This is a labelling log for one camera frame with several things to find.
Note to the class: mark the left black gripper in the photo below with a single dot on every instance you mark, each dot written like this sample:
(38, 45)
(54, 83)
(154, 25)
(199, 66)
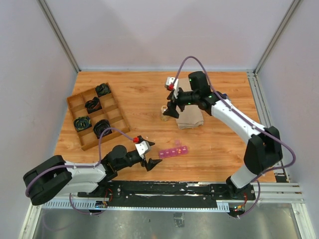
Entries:
(151, 164)

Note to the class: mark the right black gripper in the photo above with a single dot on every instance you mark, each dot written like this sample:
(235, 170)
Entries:
(171, 110)

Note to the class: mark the pink weekly pill organizer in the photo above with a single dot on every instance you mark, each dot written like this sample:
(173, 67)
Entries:
(178, 150)

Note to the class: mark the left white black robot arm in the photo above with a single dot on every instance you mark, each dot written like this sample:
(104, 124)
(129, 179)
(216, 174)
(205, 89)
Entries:
(56, 176)

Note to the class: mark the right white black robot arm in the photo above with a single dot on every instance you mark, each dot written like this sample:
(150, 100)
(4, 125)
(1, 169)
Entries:
(263, 148)

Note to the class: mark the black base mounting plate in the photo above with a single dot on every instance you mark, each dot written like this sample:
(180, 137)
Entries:
(148, 189)

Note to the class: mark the wooden compartment tray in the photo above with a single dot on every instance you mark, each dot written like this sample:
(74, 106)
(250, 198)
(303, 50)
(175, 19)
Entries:
(94, 110)

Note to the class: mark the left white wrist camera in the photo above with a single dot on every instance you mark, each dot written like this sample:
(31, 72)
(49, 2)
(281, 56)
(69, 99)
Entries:
(142, 148)

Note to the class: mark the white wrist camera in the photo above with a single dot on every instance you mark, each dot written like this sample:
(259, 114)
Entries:
(172, 84)
(142, 148)

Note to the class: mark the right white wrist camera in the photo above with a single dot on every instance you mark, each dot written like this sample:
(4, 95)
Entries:
(172, 84)

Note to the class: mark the grey slotted cable duct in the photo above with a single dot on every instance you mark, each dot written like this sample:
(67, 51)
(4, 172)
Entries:
(142, 204)

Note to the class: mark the right aluminium frame post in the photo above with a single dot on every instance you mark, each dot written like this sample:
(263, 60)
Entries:
(292, 9)

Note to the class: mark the aluminium frame post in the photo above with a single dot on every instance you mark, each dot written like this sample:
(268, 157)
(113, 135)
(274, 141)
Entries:
(292, 9)
(58, 33)

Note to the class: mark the left aluminium frame post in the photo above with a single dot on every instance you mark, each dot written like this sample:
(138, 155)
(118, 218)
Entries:
(58, 33)

